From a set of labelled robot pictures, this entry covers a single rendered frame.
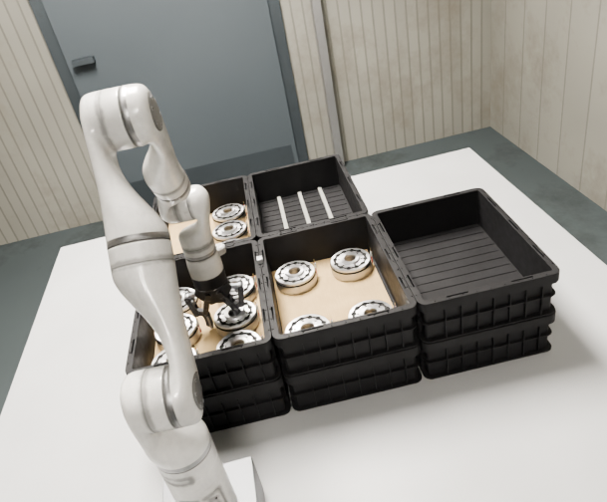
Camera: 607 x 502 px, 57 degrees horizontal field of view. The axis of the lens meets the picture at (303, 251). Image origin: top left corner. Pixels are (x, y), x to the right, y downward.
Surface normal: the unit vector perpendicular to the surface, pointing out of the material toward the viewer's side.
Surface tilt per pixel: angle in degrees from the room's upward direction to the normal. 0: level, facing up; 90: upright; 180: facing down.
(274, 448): 0
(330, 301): 0
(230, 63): 90
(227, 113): 90
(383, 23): 90
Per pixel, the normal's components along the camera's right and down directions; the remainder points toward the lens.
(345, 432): -0.18, -0.82
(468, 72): 0.18, 0.52
